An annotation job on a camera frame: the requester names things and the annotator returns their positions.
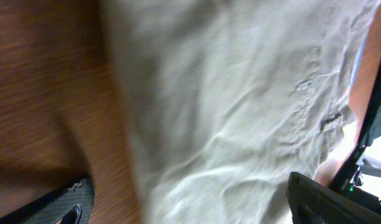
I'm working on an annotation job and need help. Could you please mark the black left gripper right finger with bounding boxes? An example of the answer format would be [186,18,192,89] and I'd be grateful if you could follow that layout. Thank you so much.
[286,172,381,224]

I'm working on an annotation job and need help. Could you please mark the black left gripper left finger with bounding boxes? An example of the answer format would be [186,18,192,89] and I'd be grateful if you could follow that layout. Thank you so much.
[0,176,95,224]

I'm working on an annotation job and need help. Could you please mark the khaki green shorts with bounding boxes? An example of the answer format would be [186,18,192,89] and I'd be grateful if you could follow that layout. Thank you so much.
[101,0,380,223]

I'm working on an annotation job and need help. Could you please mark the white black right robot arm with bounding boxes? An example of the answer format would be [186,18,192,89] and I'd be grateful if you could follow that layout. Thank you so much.
[330,59,381,216]

